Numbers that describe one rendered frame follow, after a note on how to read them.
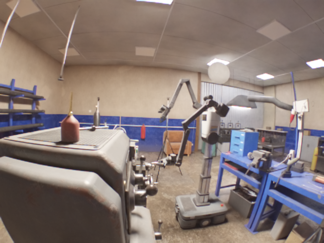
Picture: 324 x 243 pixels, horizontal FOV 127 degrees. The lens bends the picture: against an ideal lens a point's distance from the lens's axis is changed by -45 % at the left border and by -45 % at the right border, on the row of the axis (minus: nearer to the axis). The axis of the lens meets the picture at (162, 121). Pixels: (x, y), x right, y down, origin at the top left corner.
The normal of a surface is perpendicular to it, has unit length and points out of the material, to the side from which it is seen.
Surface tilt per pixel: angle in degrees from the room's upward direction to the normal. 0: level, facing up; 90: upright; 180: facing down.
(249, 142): 90
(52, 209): 90
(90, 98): 90
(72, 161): 90
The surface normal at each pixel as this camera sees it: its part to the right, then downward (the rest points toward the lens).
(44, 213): 0.17, 0.04
